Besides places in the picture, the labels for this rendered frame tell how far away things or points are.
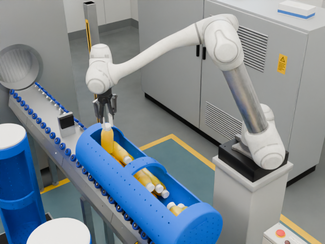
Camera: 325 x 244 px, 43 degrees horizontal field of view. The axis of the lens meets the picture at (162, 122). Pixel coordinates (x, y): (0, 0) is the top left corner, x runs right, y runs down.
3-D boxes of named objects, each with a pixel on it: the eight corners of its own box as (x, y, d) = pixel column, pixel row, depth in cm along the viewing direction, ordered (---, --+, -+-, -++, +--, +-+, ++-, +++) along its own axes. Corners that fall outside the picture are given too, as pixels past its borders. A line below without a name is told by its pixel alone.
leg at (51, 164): (57, 180, 378) (46, 122, 344) (60, 184, 374) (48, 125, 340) (51, 183, 375) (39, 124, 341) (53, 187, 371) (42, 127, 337)
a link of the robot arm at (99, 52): (92, 70, 204) (89, 83, 193) (89, 40, 196) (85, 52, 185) (114, 70, 204) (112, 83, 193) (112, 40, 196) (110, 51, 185)
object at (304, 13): (285, 9, 323) (287, -1, 319) (314, 16, 308) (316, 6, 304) (276, 12, 316) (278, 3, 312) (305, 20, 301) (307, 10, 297)
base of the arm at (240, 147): (245, 132, 244) (246, 124, 241) (277, 149, 231) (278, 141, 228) (225, 144, 234) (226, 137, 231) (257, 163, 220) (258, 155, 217)
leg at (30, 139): (42, 187, 371) (29, 128, 337) (45, 190, 367) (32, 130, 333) (36, 190, 368) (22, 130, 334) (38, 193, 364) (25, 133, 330)
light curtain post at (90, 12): (112, 201, 354) (91, 0, 263) (116, 205, 350) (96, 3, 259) (106, 204, 351) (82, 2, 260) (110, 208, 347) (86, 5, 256)
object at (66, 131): (74, 131, 277) (71, 111, 269) (77, 134, 274) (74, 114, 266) (60, 136, 272) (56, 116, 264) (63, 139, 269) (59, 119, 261)
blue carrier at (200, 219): (121, 154, 250) (116, 114, 235) (222, 245, 190) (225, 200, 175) (79, 174, 237) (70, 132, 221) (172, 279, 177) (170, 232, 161)
